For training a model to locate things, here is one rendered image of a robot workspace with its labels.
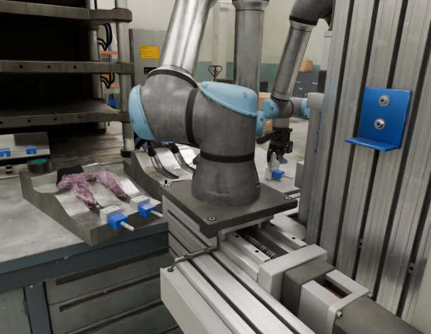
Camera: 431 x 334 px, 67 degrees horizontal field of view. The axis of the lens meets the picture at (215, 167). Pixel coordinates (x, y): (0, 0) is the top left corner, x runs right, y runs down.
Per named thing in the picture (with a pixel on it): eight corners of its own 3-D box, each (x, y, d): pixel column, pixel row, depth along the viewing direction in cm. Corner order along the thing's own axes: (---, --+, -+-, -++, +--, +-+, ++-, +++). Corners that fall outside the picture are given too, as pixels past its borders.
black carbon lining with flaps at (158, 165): (206, 178, 129) (206, 156, 126) (168, 185, 121) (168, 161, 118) (170, 156, 157) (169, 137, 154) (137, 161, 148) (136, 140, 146)
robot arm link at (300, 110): (296, 120, 126) (276, 116, 134) (315, 118, 131) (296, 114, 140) (298, 99, 123) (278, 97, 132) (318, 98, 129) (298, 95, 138)
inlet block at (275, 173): (294, 182, 147) (296, 171, 146) (289, 185, 144) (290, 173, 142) (270, 175, 156) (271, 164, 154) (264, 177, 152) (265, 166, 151)
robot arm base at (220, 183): (274, 197, 70) (278, 152, 67) (215, 212, 62) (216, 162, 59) (233, 175, 82) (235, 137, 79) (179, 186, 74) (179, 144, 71)
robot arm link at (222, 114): (252, 158, 62) (256, 85, 58) (184, 152, 65) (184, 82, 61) (258, 144, 73) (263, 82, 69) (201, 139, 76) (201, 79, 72)
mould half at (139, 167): (227, 197, 129) (228, 165, 125) (166, 211, 116) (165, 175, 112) (173, 164, 169) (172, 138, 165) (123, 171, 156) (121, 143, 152)
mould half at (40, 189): (162, 217, 111) (161, 187, 108) (91, 246, 93) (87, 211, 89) (87, 180, 142) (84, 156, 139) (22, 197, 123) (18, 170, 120)
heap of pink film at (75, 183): (132, 194, 114) (131, 173, 112) (84, 210, 102) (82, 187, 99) (93, 177, 130) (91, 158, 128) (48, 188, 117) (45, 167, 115)
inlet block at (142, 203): (169, 222, 102) (168, 206, 100) (156, 228, 98) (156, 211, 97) (143, 209, 110) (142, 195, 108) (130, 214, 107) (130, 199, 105)
